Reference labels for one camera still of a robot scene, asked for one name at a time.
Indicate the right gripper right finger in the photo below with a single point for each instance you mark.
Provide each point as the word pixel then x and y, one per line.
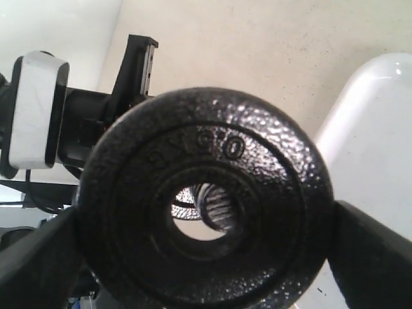
pixel 370 263

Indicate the white plastic tray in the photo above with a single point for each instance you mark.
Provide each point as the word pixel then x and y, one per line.
pixel 366 143

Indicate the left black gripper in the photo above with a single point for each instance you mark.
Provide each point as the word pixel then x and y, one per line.
pixel 84 118

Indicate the chrome threaded dumbbell bar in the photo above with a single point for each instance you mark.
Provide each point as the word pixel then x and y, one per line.
pixel 215 206

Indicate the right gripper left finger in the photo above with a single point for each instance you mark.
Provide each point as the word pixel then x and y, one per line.
pixel 41 269

